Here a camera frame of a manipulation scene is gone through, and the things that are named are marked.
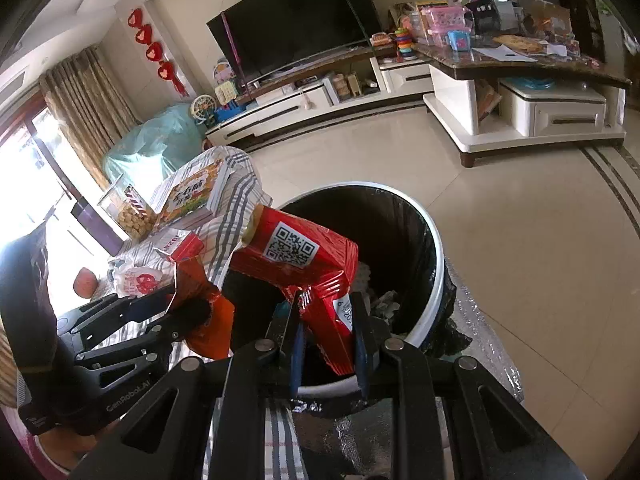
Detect red heart wall decoration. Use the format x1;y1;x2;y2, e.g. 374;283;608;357
127;7;188;96

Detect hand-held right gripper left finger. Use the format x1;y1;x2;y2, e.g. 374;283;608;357
65;302;308;480

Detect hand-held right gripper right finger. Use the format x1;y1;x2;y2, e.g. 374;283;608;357
350;290;601;480

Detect person's left forearm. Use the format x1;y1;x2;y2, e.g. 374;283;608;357
20;430;106;476

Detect marble-top coffee table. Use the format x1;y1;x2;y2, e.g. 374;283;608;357
412;42;633;168

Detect clear cookie jar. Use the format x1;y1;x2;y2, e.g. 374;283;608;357
97;182;158;241

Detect beige curtain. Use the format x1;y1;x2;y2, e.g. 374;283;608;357
39;45;143;181

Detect purple thermos bottle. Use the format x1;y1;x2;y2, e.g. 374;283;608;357
70;200;123;256

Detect printed yellow cardboard box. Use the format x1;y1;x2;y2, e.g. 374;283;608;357
150;159;238;226

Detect colourful ring stacking toy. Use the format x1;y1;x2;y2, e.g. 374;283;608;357
395;27;415;58

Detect black bin liner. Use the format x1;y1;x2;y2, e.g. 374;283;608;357
222;187;458;416

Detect window frame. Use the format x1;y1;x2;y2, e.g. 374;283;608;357
0;110;81;261

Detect red apple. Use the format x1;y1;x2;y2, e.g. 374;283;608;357
72;267;98;298

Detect white television cabinet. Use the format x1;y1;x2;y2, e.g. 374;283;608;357
205;45;436;153

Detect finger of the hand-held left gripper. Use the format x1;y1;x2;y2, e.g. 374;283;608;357
57;287;181;341
75;301;212;377

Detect small red white box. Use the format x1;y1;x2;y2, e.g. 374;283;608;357
155;230;206;263

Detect white paper sheet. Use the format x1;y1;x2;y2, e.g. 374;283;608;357
472;45;538;63

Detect dark wooden door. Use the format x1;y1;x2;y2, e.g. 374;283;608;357
545;0;608;46

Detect pile of toys and boxes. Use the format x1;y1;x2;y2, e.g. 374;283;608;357
390;0;581;58

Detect blue tray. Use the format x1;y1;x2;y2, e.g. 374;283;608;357
502;77;556;92

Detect orange-red snack packet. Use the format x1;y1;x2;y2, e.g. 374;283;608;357
165;255;236;361

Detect white-rimmed trash bin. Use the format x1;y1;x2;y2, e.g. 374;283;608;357
220;185;458;406

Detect crumpled silver foil wrapper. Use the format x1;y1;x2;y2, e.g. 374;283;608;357
367;290;401;333

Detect shiny red snack packet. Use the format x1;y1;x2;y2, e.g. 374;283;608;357
230;204;360;376

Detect small white fan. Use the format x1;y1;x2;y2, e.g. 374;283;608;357
190;95;219;127

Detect teal plastic covered item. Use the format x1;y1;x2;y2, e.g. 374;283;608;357
102;104;208;181

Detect white red-print plastic bag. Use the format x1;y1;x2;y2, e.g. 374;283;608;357
111;260;173;297

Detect black television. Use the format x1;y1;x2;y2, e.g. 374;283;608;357
206;0;383;86

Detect cartoon toy board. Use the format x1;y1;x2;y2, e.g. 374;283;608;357
214;60;240;107

